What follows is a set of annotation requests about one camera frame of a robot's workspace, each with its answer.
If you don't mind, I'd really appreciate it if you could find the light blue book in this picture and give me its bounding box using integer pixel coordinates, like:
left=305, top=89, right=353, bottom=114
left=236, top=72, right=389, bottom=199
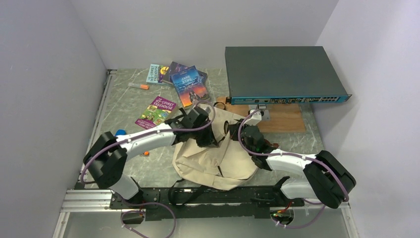
left=146, top=64, right=169, bottom=85

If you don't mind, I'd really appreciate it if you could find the orange capped marker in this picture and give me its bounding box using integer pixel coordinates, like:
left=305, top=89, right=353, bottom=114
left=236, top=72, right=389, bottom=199
left=128, top=83, right=149, bottom=90

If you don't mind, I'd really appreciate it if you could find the beige canvas backpack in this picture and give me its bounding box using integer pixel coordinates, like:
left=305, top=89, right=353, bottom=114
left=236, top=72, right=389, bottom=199
left=168, top=108, right=258, bottom=206

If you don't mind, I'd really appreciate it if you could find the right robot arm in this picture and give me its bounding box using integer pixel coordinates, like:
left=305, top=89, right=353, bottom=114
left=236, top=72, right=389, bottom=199
left=225, top=122, right=357, bottom=209

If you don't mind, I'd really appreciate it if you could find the Jane Eyre book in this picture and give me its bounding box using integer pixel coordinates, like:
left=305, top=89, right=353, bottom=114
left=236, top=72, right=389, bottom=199
left=170, top=66, right=209, bottom=108

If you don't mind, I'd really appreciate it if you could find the dark purple book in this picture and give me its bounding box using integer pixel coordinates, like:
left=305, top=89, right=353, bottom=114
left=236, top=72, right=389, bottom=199
left=162, top=61, right=208, bottom=87

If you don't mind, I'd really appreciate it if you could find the aluminium rail frame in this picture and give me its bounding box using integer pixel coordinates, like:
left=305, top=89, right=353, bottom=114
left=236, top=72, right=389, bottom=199
left=52, top=69, right=145, bottom=238

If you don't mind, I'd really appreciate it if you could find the purple treehouse book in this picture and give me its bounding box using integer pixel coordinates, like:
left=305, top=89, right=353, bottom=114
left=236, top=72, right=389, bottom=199
left=135, top=96, right=177, bottom=129

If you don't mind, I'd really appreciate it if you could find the wooden board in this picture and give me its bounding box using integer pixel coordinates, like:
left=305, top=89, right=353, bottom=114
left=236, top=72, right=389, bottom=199
left=216, top=96, right=306, bottom=133

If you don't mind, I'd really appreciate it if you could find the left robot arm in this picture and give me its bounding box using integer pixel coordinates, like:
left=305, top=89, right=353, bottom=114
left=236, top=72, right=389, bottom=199
left=80, top=105, right=216, bottom=208

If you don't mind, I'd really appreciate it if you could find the purple cable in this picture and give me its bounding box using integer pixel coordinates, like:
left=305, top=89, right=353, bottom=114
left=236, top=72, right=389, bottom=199
left=78, top=100, right=217, bottom=238
left=238, top=110, right=350, bottom=230

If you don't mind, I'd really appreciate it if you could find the dark network switch box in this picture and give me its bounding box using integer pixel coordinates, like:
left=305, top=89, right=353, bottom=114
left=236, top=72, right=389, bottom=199
left=224, top=46, right=351, bottom=105

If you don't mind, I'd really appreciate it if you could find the metal switch stand bracket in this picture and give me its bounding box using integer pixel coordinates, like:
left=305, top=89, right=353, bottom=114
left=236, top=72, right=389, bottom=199
left=249, top=104, right=270, bottom=121

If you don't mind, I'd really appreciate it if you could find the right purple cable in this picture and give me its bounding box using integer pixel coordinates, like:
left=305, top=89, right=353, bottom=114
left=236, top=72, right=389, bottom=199
left=238, top=110, right=350, bottom=230

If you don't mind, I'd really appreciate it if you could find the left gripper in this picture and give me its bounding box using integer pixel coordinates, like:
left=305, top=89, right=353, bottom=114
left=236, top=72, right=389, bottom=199
left=191, top=120, right=219, bottom=148

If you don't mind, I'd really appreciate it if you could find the blue round eraser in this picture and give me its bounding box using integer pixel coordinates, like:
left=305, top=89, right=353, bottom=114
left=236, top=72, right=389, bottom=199
left=115, top=129, right=127, bottom=136

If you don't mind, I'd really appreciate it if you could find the black base frame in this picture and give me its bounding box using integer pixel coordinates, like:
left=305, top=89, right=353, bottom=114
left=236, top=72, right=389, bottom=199
left=109, top=185, right=306, bottom=221

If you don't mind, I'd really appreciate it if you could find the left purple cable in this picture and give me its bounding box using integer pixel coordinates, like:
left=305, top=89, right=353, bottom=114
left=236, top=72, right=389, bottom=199
left=78, top=100, right=217, bottom=238

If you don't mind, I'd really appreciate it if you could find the brown copper pipe fitting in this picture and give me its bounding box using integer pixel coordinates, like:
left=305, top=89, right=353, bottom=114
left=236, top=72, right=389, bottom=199
left=264, top=140, right=279, bottom=153

